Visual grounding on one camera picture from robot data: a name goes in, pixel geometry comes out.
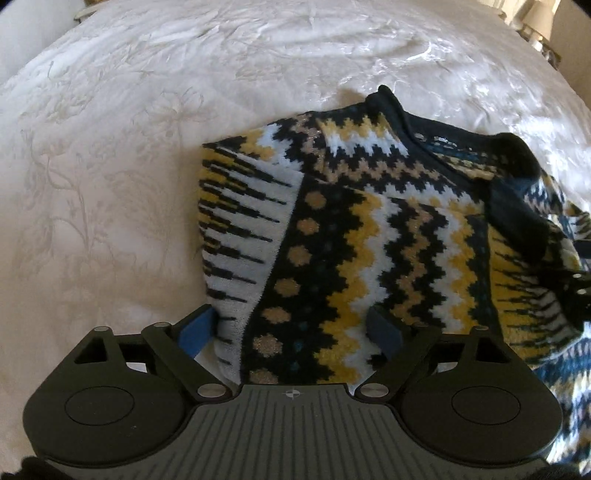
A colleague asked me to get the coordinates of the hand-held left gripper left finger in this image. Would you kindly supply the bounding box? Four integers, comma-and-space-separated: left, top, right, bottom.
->
74, 305, 230, 403

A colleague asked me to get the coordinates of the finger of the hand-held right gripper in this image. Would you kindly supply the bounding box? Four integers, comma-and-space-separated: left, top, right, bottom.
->
551, 265, 591, 329

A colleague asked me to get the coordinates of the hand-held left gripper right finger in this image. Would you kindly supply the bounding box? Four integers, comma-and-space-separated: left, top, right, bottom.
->
353, 308, 513, 402

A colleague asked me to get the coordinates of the bedside lamp with cream shade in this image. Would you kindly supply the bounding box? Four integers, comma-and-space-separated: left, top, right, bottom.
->
503, 0, 563, 49

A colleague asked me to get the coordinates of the zigzag patterned knit sweater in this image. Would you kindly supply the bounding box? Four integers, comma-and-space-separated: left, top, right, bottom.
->
198, 85, 591, 462

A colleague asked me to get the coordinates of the cream embossed bedspread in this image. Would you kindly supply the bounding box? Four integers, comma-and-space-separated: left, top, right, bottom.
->
0, 0, 591, 480

